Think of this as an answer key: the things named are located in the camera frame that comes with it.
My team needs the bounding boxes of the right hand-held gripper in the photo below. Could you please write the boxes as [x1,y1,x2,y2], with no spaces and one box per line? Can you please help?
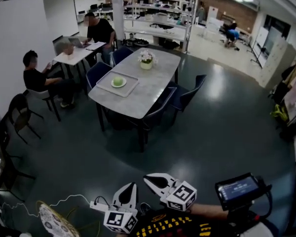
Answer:
[143,173,197,211]

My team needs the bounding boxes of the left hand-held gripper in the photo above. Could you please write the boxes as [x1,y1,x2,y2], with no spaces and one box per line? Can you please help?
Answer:
[103,182,139,234]

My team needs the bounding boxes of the white round plate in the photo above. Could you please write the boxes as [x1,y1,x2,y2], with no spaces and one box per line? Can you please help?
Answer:
[111,77,127,88]

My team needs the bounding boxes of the person's right forearm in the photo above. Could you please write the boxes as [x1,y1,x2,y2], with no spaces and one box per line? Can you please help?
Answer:
[191,202,229,222]

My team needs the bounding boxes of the grey marble table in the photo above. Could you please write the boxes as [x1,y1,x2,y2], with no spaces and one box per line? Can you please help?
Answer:
[88,47,182,153]

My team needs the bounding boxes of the white power strip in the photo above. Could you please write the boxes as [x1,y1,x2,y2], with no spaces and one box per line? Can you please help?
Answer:
[90,200,109,212]

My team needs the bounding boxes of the black jersey with yellow letters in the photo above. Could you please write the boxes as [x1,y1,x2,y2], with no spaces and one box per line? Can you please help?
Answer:
[133,207,237,237]

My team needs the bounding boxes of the round patterned table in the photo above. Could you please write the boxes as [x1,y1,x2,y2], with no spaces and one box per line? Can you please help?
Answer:
[36,200,80,237]

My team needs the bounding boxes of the black monitor screen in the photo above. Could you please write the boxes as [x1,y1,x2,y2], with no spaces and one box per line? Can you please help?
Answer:
[215,172,265,211]

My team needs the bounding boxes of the grey rectangular tray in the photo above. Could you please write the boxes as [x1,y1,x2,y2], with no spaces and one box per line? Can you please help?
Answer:
[96,70,140,98]

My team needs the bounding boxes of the white fabric bag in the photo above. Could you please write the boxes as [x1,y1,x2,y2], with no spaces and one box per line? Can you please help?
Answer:
[255,220,280,237]

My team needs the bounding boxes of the pink flowers in white pot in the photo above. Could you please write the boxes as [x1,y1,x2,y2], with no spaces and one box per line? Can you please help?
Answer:
[137,50,159,71]

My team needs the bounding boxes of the grey chair with black legs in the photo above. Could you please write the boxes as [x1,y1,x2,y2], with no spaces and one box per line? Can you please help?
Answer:
[23,89,62,122]

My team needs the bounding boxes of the yellow green bag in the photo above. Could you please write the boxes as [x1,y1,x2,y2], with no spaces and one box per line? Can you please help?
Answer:
[270,104,288,120]

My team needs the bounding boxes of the black metal chair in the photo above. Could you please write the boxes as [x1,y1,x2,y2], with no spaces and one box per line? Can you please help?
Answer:
[8,93,44,145]

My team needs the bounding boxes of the white side table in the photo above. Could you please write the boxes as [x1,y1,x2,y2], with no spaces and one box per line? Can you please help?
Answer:
[53,41,107,83]

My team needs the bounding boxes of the white paper sheets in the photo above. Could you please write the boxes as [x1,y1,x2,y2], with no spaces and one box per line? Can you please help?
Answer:
[85,41,107,51]

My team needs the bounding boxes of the white shelving rack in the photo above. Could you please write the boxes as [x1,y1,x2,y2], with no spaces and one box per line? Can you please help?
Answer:
[123,0,198,53]

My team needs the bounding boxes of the grey laptop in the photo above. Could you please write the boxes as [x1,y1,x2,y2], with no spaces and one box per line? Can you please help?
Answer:
[68,38,92,49]

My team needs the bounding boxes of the red dried plant decoration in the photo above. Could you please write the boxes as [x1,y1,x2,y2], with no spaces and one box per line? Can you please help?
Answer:
[55,41,74,60]

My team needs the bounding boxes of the grey locker cabinet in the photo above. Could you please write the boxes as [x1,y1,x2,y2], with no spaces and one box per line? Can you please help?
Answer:
[258,37,296,90]

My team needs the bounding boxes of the white pillar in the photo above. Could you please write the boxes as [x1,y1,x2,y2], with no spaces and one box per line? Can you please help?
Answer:
[112,0,125,41]

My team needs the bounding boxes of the whiteboard on stand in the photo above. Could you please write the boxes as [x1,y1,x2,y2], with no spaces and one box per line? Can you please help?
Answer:
[246,26,269,68]

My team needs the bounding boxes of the white power cable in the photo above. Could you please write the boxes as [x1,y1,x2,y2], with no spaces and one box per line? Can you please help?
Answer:
[0,194,94,217]

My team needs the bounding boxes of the black monitor cable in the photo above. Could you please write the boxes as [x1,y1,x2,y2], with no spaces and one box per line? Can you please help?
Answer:
[260,183,273,219]

